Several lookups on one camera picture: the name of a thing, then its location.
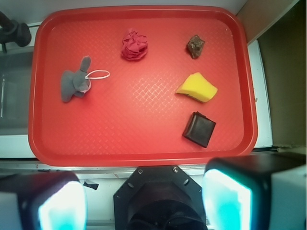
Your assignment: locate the crumpled red paper ball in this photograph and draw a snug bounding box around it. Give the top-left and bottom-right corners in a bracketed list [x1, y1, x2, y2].
[121, 28, 148, 61]

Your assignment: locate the grey metal sink basin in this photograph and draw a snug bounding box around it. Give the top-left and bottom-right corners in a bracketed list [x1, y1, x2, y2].
[0, 47, 34, 135]

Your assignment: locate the grey plush bunny toy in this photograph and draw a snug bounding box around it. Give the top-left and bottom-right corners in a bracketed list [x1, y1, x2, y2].
[60, 56, 111, 103]

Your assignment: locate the black octagonal mount plate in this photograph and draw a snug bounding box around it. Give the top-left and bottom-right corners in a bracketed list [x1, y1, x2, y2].
[113, 165, 208, 230]

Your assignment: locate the small black tape scrap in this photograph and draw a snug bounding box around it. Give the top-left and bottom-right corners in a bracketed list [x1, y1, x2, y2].
[82, 180, 99, 190]

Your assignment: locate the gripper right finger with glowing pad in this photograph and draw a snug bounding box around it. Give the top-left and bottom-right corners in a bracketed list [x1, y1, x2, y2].
[201, 152, 307, 230]

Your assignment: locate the brown rock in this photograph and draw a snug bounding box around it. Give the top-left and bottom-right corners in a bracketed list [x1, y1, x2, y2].
[187, 35, 205, 59]

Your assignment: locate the black leather wallet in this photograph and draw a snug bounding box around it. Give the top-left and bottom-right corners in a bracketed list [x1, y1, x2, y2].
[182, 112, 216, 148]

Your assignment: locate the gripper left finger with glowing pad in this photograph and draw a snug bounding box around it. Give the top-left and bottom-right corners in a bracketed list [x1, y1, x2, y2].
[0, 172, 87, 230]

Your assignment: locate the red plastic tray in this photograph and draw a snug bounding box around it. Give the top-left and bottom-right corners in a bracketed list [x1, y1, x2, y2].
[28, 6, 258, 167]

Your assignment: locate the yellow sponge wedge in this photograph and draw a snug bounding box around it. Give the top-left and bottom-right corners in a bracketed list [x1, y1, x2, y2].
[176, 72, 218, 103]

